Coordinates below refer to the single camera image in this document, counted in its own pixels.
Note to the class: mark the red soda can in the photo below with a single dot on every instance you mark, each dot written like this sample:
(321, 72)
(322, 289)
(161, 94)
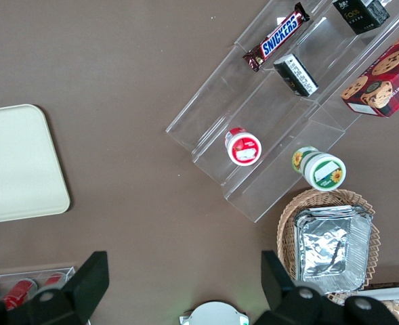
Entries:
(53, 281)
(18, 292)

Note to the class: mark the Snickers chocolate bar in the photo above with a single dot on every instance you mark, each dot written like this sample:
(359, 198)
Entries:
(278, 37)

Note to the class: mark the red lid yogurt cup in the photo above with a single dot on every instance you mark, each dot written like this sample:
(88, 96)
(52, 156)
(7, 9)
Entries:
(243, 148)

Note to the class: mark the green sunflower yogurt cup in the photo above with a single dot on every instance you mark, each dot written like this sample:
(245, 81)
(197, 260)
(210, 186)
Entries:
(322, 170)

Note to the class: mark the red tartan cookie box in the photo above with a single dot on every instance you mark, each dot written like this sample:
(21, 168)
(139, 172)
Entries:
(383, 81)

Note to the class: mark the round wicker basket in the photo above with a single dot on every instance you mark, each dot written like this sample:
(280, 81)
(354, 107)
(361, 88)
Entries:
(287, 220)

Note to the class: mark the cream plastic tray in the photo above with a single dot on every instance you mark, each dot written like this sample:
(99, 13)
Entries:
(16, 162)

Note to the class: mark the small black box white label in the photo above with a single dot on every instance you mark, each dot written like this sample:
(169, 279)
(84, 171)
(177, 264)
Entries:
(296, 75)

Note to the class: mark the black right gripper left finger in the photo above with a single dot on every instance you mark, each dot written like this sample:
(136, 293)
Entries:
(77, 298)

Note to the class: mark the clear acrylic tiered shelf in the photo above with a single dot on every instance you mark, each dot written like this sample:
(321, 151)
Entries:
(273, 111)

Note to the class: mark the stack of foil trays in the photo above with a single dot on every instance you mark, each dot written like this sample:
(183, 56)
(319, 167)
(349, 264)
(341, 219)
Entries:
(331, 247)

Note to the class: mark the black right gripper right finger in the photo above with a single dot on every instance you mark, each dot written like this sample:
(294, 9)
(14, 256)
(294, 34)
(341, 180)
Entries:
(280, 298)

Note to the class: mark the black box gold lettering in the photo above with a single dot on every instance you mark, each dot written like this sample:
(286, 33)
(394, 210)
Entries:
(360, 15)

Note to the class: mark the white round device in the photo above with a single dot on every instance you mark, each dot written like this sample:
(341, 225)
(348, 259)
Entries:
(214, 315)

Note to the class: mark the clear acrylic can holder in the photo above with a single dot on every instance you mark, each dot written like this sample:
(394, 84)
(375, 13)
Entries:
(30, 275)

